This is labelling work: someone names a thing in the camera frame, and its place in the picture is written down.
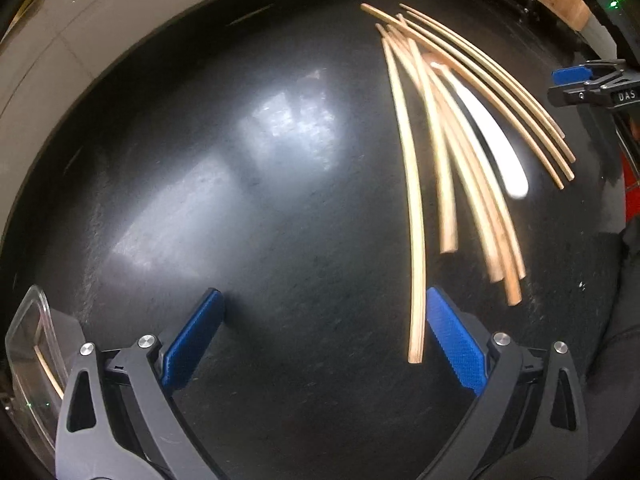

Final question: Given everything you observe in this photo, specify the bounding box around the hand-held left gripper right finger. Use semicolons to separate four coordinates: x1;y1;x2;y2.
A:
425;286;591;480

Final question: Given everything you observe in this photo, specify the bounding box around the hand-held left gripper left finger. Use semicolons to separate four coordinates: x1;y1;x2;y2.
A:
55;287;226;480

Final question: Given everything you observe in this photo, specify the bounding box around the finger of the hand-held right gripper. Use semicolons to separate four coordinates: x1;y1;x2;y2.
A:
552;59;627;86
547;69;640;109

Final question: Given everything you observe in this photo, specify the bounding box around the pile of wooden chopsticks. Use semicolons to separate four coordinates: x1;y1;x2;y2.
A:
361;3;576;364

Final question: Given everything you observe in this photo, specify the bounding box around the light wooden chopstick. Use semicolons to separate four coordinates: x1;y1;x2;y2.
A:
33;344;66;401

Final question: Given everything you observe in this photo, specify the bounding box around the clear plastic container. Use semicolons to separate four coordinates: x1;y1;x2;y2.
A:
5;284;87;466

